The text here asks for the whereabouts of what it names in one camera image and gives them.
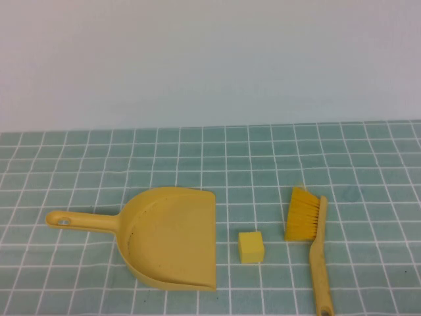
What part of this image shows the yellow plastic dustpan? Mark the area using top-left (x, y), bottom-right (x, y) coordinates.
top-left (45, 186), bottom-right (217, 292)

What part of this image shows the yellow foam cube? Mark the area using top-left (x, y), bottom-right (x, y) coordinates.
top-left (237, 230), bottom-right (266, 264)

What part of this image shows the yellow hand brush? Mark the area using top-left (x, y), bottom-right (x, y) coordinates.
top-left (284, 182), bottom-right (335, 316)

